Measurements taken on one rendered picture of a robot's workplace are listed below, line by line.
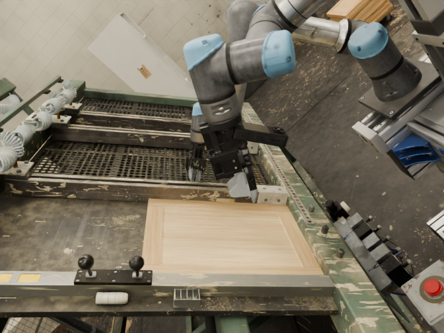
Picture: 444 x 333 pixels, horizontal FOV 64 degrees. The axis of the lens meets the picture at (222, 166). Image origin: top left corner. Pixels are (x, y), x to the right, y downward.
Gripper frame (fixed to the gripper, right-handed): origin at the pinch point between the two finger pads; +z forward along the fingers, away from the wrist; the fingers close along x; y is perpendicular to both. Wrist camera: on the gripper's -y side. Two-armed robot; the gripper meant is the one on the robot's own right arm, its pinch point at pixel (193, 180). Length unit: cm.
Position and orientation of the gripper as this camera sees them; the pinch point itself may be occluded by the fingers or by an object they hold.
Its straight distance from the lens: 157.6
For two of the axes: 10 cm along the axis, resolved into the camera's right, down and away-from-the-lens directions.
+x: 9.8, 0.6, 1.6
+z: -1.3, 9.0, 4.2
